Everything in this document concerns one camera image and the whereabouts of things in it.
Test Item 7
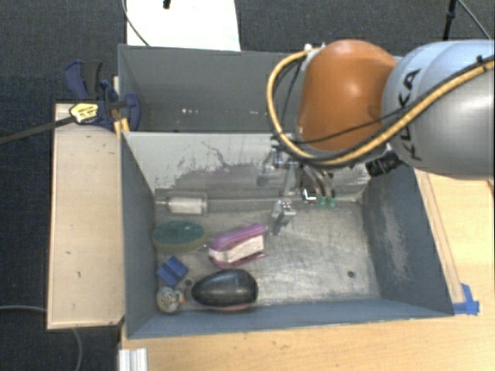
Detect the black egg-shaped object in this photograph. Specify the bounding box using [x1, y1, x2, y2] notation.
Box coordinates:
[190, 268, 259, 311]

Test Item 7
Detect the blue ridged block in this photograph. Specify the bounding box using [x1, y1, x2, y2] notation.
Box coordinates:
[155, 255, 189, 286]

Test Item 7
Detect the grey metal bin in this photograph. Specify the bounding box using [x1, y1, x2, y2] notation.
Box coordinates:
[117, 43, 456, 340]

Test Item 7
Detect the green oval sponge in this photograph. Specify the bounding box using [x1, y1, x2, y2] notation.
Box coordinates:
[151, 220, 208, 254]

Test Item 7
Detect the purple stapler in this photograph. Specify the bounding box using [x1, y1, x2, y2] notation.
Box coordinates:
[208, 223, 269, 269]

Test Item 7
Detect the pale wood board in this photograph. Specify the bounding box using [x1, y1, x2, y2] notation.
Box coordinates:
[46, 102, 127, 330]

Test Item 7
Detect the black cylinder on white bracket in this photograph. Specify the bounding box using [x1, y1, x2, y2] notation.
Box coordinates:
[364, 151, 401, 178]

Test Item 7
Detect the clear glass bottle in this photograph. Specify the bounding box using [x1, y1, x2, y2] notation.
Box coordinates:
[155, 192, 209, 216]

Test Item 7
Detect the speckled small ball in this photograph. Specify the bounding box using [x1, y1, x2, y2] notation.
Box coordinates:
[155, 285, 186, 315]

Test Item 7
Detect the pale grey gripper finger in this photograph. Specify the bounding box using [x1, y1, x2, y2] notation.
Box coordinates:
[268, 199, 285, 237]
[281, 200, 298, 228]

